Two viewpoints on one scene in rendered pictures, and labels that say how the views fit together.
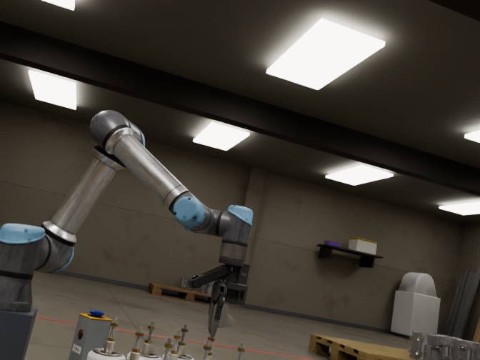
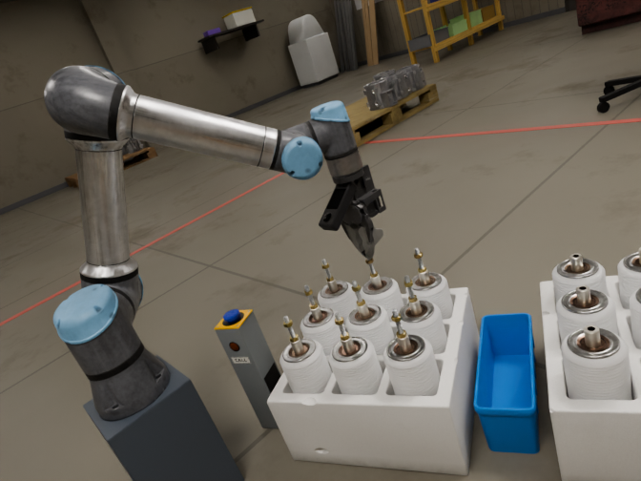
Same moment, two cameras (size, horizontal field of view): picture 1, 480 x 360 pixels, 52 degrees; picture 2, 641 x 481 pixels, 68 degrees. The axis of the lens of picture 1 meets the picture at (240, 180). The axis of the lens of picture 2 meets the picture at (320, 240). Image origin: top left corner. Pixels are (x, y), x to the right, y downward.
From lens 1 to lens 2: 0.70 m
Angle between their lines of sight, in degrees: 38
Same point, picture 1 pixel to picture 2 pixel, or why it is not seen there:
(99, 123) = (79, 107)
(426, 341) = (380, 90)
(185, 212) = (305, 164)
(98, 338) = (255, 335)
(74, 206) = (109, 229)
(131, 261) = (28, 170)
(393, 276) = (279, 32)
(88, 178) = (99, 183)
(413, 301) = (307, 48)
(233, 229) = (339, 139)
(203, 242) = not seen: hidden behind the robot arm
